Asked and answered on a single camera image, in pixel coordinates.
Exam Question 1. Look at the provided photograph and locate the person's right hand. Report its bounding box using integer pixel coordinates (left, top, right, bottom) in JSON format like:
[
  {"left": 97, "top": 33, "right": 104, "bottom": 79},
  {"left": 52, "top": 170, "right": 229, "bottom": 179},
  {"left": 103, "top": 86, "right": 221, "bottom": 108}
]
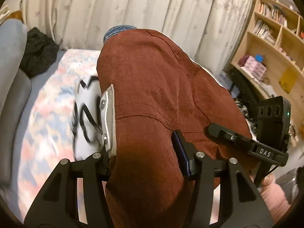
[{"left": 258, "top": 173, "right": 275, "bottom": 194}]

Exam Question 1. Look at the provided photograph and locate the pink drawer organizer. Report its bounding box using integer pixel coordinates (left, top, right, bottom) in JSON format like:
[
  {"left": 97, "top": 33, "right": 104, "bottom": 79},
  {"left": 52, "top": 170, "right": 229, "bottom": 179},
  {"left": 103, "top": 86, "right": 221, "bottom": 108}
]
[{"left": 238, "top": 55, "right": 267, "bottom": 81}]

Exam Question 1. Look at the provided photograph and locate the black white patterned folded duvet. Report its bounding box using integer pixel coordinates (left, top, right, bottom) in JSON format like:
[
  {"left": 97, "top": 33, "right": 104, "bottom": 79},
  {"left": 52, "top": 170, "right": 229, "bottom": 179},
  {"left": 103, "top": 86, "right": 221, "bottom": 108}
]
[{"left": 71, "top": 76, "right": 105, "bottom": 161}]

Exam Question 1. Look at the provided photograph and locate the white patterned curtain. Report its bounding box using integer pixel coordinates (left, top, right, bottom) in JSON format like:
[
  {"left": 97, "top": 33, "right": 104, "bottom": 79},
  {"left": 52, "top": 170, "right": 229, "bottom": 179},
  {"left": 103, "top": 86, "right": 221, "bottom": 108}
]
[{"left": 21, "top": 0, "right": 253, "bottom": 75}]

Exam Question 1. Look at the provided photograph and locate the blue denim jacket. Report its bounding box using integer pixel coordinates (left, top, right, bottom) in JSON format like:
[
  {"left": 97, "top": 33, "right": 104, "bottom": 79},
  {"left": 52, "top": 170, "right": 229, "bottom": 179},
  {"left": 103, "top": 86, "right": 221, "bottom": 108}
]
[{"left": 103, "top": 25, "right": 137, "bottom": 44}]

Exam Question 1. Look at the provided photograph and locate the rust brown garment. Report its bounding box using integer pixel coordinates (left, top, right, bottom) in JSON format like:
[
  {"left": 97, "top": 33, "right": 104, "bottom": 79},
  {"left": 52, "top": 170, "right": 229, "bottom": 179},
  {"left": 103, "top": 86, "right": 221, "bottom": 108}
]
[{"left": 97, "top": 29, "right": 258, "bottom": 227}]

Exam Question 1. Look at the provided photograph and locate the floral bedspread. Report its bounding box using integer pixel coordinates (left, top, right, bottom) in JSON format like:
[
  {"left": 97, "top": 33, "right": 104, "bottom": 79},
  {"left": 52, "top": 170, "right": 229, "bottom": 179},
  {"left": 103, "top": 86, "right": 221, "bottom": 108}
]
[{"left": 4, "top": 48, "right": 110, "bottom": 223}]

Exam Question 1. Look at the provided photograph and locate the blue small box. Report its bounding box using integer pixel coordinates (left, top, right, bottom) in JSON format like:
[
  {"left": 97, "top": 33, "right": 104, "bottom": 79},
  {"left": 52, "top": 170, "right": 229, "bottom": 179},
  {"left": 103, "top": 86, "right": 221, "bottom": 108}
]
[{"left": 255, "top": 54, "right": 265, "bottom": 63}]

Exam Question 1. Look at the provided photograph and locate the yellow paper on shelf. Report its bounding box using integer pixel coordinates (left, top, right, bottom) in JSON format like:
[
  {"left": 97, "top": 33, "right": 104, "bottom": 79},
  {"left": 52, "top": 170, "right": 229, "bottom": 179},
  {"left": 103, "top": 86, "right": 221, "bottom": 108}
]
[{"left": 279, "top": 67, "right": 298, "bottom": 94}]

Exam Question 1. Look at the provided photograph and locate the black clothing pile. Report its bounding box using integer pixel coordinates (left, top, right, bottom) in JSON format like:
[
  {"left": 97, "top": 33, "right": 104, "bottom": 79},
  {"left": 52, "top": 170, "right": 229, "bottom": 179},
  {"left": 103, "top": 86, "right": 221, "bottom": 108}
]
[{"left": 20, "top": 27, "right": 59, "bottom": 79}]

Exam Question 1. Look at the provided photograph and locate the wooden bookshelf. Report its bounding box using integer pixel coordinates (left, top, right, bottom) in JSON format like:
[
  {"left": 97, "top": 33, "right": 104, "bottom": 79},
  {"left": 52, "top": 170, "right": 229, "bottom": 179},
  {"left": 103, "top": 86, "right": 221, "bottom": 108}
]
[{"left": 231, "top": 0, "right": 303, "bottom": 136}]

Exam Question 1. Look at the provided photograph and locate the pink sleeve right forearm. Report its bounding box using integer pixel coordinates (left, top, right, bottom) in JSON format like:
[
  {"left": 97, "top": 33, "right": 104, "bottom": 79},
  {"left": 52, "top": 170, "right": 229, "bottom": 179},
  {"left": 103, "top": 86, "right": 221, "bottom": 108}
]
[{"left": 260, "top": 179, "right": 291, "bottom": 224}]

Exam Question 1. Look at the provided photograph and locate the grey pillow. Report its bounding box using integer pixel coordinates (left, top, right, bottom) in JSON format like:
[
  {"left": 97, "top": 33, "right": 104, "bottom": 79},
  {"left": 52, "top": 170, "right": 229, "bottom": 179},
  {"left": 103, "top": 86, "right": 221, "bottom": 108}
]
[{"left": 1, "top": 19, "right": 31, "bottom": 185}]

